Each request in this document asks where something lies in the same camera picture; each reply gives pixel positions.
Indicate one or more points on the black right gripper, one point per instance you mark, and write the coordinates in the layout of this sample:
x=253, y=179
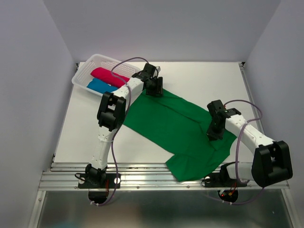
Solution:
x=213, y=135

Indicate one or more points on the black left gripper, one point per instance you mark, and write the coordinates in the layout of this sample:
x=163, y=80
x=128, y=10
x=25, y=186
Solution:
x=158, y=89

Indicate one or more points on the green t shirt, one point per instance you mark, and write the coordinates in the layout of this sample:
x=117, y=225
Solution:
x=179, y=127

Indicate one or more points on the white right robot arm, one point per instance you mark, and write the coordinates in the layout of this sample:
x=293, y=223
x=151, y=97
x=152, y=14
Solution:
x=271, y=159

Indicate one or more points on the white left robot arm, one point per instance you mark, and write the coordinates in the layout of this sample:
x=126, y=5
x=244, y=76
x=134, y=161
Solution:
x=112, y=113

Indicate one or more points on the rolled red t shirt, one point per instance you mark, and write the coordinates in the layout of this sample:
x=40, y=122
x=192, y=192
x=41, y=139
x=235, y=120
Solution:
x=106, y=76

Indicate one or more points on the rolled blue t shirt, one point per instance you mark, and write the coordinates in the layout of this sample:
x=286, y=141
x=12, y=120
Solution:
x=100, y=86

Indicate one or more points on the white perforated plastic basket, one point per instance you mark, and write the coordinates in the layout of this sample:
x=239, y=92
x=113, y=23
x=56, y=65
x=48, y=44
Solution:
x=83, y=76

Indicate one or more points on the aluminium frame rail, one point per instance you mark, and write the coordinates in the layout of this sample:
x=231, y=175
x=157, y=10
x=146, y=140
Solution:
x=134, y=177

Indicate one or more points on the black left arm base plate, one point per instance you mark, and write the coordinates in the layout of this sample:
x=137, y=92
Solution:
x=110, y=181

